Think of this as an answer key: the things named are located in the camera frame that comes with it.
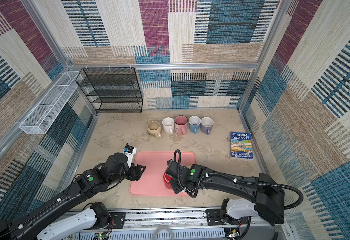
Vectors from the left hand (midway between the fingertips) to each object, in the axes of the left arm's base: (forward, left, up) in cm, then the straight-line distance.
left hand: (140, 164), depth 74 cm
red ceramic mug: (-4, -13, -8) cm, 15 cm away
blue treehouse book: (+18, -59, -13) cm, 63 cm away
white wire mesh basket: (+14, +46, +17) cm, 51 cm away
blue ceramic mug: (+32, -30, -7) cm, 45 cm away
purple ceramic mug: (+35, -39, -13) cm, 55 cm away
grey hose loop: (-24, -11, -18) cm, 32 cm away
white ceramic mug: (+34, -12, -9) cm, 37 cm away
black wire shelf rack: (+58, +29, +1) cm, 65 cm away
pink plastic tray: (-2, -3, -18) cm, 19 cm away
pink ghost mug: (+36, -21, -10) cm, 43 cm away
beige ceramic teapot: (+32, -3, -12) cm, 34 cm away
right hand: (-8, -18, -10) cm, 22 cm away
